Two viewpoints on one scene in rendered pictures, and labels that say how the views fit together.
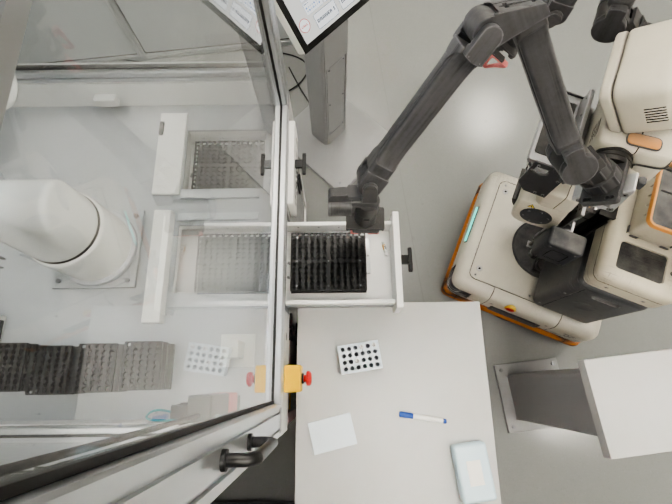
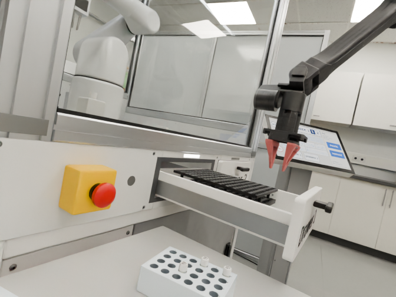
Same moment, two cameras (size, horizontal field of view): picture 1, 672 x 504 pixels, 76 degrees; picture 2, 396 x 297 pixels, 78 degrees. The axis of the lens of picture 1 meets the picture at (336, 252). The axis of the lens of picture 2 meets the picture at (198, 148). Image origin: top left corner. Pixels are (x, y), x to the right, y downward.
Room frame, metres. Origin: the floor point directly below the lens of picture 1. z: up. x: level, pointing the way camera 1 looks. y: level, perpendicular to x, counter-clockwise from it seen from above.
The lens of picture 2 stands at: (-0.25, -0.24, 1.00)
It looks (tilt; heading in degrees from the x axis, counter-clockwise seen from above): 3 degrees down; 32
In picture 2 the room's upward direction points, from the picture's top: 11 degrees clockwise
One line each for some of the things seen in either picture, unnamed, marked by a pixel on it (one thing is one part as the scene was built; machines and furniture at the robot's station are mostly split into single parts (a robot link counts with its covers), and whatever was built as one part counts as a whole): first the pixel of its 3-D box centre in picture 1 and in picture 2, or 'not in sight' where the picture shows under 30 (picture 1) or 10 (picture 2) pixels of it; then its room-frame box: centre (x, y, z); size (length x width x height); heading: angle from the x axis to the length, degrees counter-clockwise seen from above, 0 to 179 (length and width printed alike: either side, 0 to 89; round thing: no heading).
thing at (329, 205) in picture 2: (406, 259); (323, 205); (0.34, -0.20, 0.91); 0.07 x 0.04 x 0.01; 0
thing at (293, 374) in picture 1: (294, 378); (89, 188); (0.01, 0.12, 0.88); 0.07 x 0.05 x 0.07; 0
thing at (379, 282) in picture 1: (325, 264); (221, 192); (0.34, 0.03, 0.86); 0.40 x 0.26 x 0.06; 90
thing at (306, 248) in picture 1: (328, 263); (224, 191); (0.34, 0.02, 0.87); 0.22 x 0.18 x 0.06; 90
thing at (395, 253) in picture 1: (395, 262); (306, 215); (0.34, -0.18, 0.87); 0.29 x 0.02 x 0.11; 0
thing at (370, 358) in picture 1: (359, 357); (188, 281); (0.07, -0.07, 0.78); 0.12 x 0.08 x 0.04; 99
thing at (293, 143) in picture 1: (292, 169); (234, 175); (0.65, 0.14, 0.87); 0.29 x 0.02 x 0.11; 0
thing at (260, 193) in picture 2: (363, 260); (264, 192); (0.34, -0.08, 0.90); 0.18 x 0.02 x 0.01; 0
